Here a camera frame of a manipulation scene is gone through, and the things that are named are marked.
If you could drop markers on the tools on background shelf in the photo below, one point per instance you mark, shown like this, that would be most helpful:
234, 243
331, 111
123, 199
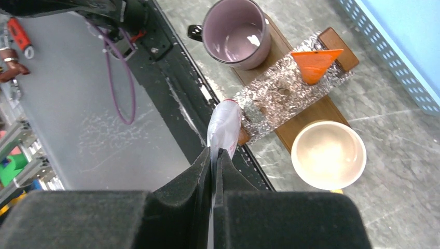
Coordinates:
15, 47

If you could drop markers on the purple grey mug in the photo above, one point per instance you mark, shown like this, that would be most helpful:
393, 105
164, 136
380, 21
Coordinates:
234, 33

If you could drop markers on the brown oval wooden tray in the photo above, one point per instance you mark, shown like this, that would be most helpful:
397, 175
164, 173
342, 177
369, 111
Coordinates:
324, 109

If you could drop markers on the light blue plastic basket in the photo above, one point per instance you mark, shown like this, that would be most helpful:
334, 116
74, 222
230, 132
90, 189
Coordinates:
406, 36

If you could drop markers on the orange toothpaste tube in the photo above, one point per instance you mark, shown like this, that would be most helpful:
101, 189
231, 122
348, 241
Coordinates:
314, 64

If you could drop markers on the clear acrylic holder wooden base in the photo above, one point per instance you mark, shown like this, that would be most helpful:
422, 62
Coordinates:
279, 93

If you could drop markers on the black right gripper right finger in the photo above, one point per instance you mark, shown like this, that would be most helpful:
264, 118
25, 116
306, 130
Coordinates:
244, 217

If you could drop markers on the yellow mug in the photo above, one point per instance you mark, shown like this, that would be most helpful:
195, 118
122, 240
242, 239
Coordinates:
328, 155

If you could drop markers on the white toothpaste tube red cap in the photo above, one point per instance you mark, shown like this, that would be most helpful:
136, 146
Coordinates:
224, 128

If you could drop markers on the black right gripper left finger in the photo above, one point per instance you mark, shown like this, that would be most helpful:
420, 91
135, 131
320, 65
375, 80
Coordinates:
174, 216

